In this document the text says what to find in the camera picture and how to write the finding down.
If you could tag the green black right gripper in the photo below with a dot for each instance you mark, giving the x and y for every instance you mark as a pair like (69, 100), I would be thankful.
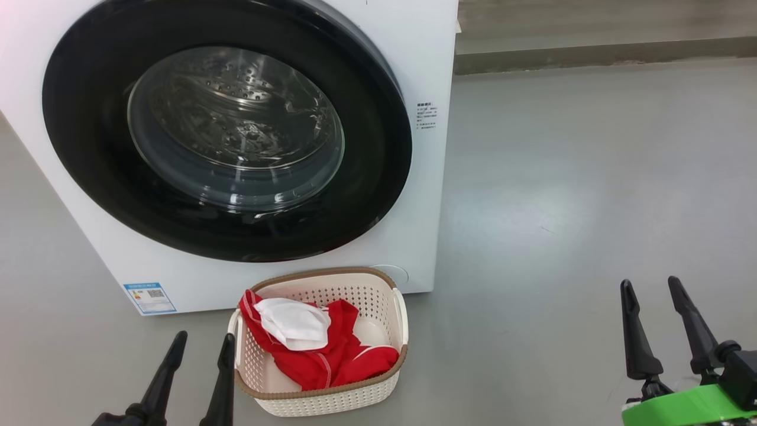
(680, 408)

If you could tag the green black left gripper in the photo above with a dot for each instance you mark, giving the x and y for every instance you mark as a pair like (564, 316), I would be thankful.
(118, 420)

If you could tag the red garment with white trim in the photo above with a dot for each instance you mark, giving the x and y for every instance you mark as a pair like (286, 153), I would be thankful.
(319, 367)

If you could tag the black round glass machine door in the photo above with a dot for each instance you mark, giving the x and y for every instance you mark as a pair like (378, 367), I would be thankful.
(89, 148)

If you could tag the cream perforated laundry basket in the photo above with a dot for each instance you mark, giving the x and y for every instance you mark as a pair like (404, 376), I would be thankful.
(331, 402)

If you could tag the white washing machine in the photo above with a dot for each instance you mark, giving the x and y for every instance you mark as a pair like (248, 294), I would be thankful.
(414, 236)

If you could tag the blue energy label sticker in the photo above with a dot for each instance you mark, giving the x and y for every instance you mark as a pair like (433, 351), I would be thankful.
(149, 297)

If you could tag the round white filter cover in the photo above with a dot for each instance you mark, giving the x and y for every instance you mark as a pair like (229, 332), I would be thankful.
(399, 273)

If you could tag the printed text notice sticker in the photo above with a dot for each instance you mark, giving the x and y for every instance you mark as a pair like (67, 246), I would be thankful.
(427, 116)

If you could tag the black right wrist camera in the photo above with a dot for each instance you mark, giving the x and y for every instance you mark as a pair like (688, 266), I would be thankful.
(742, 378)

